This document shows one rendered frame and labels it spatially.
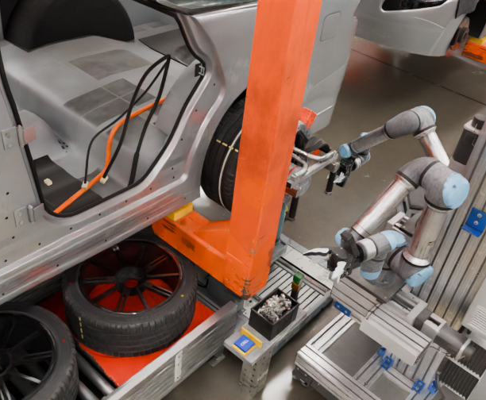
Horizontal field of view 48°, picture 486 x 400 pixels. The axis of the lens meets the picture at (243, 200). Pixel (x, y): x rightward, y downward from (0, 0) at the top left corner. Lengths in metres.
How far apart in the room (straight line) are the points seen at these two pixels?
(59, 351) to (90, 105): 1.31
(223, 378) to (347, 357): 0.65
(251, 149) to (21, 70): 1.77
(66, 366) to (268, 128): 1.27
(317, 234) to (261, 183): 1.77
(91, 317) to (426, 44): 3.75
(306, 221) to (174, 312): 1.69
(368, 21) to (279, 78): 3.20
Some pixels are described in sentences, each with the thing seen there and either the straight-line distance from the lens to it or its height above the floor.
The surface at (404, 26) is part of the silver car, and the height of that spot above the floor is 1.00.
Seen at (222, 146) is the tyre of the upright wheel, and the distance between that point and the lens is 2.75.
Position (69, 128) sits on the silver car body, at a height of 0.91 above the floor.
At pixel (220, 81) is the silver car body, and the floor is 1.37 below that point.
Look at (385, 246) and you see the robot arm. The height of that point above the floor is 1.23.
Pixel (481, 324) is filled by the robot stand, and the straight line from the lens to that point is 2.49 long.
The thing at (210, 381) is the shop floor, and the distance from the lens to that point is 2.99.
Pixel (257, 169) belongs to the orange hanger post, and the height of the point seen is 1.26.
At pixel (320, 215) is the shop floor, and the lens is 4.10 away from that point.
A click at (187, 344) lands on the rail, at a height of 0.39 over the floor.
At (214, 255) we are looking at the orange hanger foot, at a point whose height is 0.66.
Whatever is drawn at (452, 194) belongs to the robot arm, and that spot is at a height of 1.42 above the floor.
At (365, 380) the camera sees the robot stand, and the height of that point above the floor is 0.23.
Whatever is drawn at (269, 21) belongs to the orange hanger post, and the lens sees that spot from 1.95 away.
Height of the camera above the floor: 2.47
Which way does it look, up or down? 37 degrees down
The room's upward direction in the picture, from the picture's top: 8 degrees clockwise
